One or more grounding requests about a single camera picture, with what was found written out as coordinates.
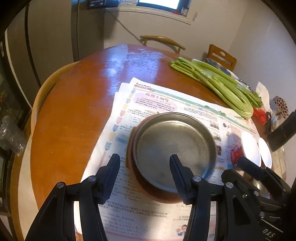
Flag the blue patterned bowl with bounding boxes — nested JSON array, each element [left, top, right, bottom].
[[238, 79, 252, 91]]

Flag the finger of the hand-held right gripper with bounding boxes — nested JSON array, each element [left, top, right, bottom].
[[221, 169, 285, 209], [236, 157, 293, 197]]

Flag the square-back wooden chair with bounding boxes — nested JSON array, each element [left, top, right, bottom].
[[206, 44, 237, 71]]

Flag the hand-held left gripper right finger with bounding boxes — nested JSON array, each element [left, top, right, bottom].
[[169, 154, 266, 241]]

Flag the brown dotted object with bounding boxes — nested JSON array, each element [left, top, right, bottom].
[[273, 96, 289, 115]]

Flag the light wooden chair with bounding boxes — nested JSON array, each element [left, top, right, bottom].
[[31, 61, 79, 144]]

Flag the printed newspaper sheets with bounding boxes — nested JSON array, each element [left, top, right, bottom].
[[81, 77, 260, 241]]

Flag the metal basin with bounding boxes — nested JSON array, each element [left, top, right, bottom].
[[206, 58, 232, 75]]

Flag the celery bunch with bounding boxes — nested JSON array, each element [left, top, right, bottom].
[[168, 57, 264, 120]]

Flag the clear plastic bag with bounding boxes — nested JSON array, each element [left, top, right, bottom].
[[0, 115, 27, 154]]

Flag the curved-back wooden chair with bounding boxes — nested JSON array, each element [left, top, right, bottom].
[[140, 35, 186, 54]]

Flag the grey refrigerator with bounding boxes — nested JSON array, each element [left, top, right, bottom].
[[5, 0, 80, 109]]

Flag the window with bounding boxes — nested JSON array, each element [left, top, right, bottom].
[[136, 0, 183, 11]]

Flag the black thermos bottle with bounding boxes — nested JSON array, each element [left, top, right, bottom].
[[268, 113, 296, 152]]

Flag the red paper bowl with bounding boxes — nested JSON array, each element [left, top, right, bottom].
[[231, 131, 262, 171], [258, 138, 273, 168]]

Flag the black cable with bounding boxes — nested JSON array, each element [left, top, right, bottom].
[[106, 9, 148, 47]]

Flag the orange shell-shaped plate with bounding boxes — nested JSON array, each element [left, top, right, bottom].
[[126, 125, 197, 204]]

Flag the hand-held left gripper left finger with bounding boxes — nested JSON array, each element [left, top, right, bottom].
[[25, 153, 121, 241]]

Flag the round metal plate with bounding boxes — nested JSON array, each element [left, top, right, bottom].
[[132, 112, 217, 194]]

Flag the black box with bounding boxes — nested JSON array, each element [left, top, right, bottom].
[[87, 0, 107, 8]]

